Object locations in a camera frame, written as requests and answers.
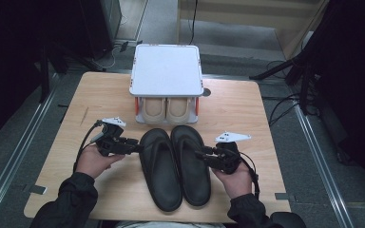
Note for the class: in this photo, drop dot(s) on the person's right hand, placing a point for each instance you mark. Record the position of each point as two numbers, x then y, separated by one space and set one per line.
237 183

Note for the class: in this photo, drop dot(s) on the metal floor rail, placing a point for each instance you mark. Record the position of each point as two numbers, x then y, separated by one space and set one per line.
323 164
22 142

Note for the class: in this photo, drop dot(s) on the person's left hand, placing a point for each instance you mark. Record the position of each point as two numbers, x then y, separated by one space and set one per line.
92 161

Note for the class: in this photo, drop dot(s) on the black tripod stand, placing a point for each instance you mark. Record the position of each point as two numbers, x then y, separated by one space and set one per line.
297 63

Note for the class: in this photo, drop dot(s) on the black stand pole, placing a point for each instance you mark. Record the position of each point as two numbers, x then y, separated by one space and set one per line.
44 79

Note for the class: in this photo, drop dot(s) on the cream clog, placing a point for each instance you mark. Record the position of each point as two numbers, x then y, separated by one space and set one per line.
153 110
178 110

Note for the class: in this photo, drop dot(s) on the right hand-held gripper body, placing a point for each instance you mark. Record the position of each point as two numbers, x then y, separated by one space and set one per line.
229 156

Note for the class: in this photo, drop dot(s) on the round grey table grommet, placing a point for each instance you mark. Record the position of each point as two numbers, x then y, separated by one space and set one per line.
206 92

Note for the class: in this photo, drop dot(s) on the grey tape strip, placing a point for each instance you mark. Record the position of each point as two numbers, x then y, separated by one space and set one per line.
36 189
283 196

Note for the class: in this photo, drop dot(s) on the black flip-flop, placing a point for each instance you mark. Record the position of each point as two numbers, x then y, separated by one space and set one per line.
193 174
161 177

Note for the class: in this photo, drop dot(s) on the dark cabinet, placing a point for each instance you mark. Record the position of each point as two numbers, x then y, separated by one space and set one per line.
103 25

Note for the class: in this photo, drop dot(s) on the white shoe rack orange posts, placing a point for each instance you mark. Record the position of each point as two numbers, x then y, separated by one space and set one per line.
166 69

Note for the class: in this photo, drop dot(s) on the black power plug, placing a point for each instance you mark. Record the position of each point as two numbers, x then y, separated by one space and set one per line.
124 46

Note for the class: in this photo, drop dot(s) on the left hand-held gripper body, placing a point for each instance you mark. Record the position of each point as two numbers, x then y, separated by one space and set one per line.
112 144

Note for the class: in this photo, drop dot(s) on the black chair part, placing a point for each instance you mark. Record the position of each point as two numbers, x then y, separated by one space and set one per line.
291 220

